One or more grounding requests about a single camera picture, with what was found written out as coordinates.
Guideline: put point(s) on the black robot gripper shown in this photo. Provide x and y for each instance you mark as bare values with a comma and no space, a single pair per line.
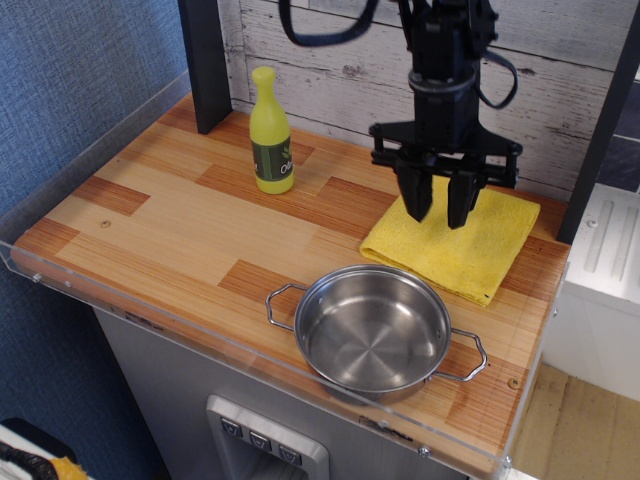
445,139

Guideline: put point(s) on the yellow towel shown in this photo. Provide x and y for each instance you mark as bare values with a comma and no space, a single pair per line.
471,261

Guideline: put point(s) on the yellow olive oil bottle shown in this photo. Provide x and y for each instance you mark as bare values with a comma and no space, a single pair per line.
270,136

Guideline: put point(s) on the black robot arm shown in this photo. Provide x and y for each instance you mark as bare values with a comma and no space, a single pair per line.
448,41

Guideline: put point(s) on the stainless steel pot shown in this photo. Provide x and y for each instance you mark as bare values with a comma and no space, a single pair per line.
377,333

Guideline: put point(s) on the white ribbed side unit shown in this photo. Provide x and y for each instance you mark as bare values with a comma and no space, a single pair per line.
593,333

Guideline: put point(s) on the clear acrylic table guard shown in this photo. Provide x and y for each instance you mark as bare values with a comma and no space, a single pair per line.
109,191

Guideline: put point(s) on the silver dispenser button panel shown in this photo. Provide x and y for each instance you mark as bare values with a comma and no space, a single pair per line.
253,446

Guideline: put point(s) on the grey toy fridge cabinet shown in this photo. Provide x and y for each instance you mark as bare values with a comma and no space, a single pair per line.
171,383

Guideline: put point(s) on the yellow object bottom left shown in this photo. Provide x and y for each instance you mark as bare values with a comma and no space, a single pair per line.
66,469

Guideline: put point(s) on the dark grey right post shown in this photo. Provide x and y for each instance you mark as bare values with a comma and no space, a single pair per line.
615,99

